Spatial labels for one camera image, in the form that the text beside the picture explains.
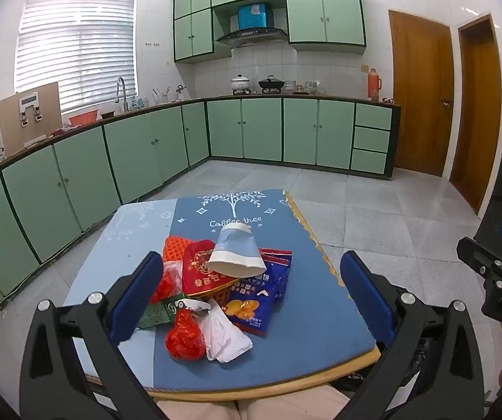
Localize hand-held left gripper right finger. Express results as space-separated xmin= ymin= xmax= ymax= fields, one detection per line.
xmin=340 ymin=251 xmax=487 ymax=420

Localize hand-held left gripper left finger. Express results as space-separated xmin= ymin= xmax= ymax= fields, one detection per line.
xmin=18 ymin=251 xmax=166 ymax=420

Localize orange foam net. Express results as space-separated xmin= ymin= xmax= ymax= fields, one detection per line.
xmin=163 ymin=235 xmax=197 ymax=268

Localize red gold printed packet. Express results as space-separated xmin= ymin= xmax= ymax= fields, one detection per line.
xmin=182 ymin=240 xmax=252 ymax=299

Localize blue chip packet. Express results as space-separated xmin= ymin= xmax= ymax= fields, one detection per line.
xmin=222 ymin=273 xmax=279 ymax=338

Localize green packet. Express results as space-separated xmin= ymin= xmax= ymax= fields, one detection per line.
xmin=137 ymin=301 xmax=177 ymax=330

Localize white red plastic bag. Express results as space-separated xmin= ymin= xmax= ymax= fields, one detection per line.
xmin=150 ymin=260 xmax=185 ymax=305

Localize blue printed tablecloth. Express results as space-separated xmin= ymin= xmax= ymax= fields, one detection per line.
xmin=64 ymin=189 xmax=381 ymax=392

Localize red crumpled plastic bag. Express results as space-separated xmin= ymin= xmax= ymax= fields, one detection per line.
xmin=166 ymin=310 xmax=207 ymax=360

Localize blue snack packet red strip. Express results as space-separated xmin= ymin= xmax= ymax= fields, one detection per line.
xmin=257 ymin=248 xmax=294 ymax=302

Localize white crumpled plastic bag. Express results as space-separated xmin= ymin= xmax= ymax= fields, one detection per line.
xmin=198 ymin=303 xmax=254 ymax=364

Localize blue white paper cup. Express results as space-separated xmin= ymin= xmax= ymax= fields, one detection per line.
xmin=207 ymin=222 xmax=266 ymax=277

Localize plain wooden door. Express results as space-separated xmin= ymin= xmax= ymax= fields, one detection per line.
xmin=449 ymin=13 xmax=502 ymax=216

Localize person's legs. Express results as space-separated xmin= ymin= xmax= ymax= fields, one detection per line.
xmin=155 ymin=383 xmax=353 ymax=420

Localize red basin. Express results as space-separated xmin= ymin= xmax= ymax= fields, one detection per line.
xmin=68 ymin=111 xmax=100 ymax=126

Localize red thermos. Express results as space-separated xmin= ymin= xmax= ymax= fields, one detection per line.
xmin=367 ymin=69 xmax=383 ymax=100

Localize cardboard box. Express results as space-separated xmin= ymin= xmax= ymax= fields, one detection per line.
xmin=0 ymin=82 xmax=63 ymax=158

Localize green base cabinets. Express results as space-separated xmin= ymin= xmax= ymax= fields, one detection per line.
xmin=0 ymin=95 xmax=403 ymax=329

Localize metal kitchen faucet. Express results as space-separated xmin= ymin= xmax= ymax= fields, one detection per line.
xmin=116 ymin=77 xmax=130 ymax=113

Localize black wok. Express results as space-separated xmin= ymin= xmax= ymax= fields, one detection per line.
xmin=258 ymin=75 xmax=286 ymax=94

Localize white cooking pot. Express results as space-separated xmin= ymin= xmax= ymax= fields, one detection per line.
xmin=231 ymin=74 xmax=252 ymax=95

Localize white window blinds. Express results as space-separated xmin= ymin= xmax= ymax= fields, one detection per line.
xmin=15 ymin=0 xmax=139 ymax=115

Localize black range hood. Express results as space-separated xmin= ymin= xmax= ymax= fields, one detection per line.
xmin=216 ymin=28 xmax=289 ymax=49

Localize blue white box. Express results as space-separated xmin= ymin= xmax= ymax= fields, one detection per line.
xmin=238 ymin=3 xmax=274 ymax=30

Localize wooden door with handle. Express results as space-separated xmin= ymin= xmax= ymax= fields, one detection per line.
xmin=388 ymin=9 xmax=455 ymax=178

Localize green wall cabinet unit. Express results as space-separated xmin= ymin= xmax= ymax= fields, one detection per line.
xmin=172 ymin=0 xmax=368 ymax=65

